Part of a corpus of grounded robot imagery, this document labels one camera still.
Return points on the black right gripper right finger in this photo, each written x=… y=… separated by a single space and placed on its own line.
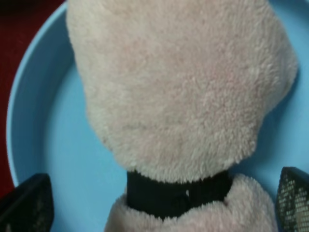
x=292 y=201

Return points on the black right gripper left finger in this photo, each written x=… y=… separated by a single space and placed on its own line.
x=29 y=207

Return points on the blue plastic plate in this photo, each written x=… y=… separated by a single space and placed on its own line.
x=47 y=130

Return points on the pink towel black band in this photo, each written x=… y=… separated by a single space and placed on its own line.
x=178 y=91

